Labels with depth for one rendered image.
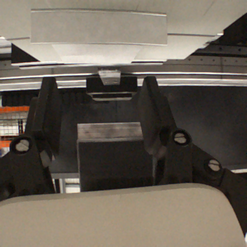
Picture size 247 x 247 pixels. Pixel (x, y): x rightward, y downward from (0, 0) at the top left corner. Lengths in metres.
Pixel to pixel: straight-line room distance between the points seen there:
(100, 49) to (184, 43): 0.08
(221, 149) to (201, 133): 0.12
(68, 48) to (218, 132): 0.77
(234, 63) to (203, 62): 0.10
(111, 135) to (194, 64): 0.36
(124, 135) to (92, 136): 0.04
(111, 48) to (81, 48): 0.03
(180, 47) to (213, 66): 0.36
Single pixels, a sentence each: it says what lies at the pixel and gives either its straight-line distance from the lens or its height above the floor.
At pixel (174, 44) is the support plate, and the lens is 0.20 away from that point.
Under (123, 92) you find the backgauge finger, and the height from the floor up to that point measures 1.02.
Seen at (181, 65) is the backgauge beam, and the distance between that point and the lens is 0.53.
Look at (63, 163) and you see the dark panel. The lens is 0.82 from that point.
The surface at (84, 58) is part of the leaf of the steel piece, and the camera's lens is 0.23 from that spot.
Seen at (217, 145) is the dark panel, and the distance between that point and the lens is 0.88.
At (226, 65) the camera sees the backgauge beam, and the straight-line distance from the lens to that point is 0.59.
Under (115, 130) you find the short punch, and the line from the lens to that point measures 0.25.
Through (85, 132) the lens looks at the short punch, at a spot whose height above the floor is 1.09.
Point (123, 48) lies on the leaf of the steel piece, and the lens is 0.20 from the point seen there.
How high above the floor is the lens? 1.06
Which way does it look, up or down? 4 degrees up
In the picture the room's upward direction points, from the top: 179 degrees clockwise
